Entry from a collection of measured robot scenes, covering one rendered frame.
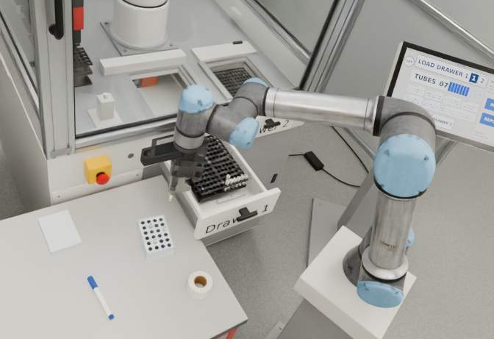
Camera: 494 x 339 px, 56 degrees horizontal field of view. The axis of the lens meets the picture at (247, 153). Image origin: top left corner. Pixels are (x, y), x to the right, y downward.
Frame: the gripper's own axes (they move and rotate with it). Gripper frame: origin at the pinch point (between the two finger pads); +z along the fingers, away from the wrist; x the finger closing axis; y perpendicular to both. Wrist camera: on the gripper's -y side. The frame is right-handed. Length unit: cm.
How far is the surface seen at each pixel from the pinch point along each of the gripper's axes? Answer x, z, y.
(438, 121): 43, -2, 105
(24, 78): 28, -11, -42
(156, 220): 2.6, 18.5, -1.7
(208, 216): -4.7, 5.2, 11.7
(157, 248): -6.8, 19.6, -1.1
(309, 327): -20, 45, 54
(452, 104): 47, -8, 109
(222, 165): 21.2, 11.2, 18.8
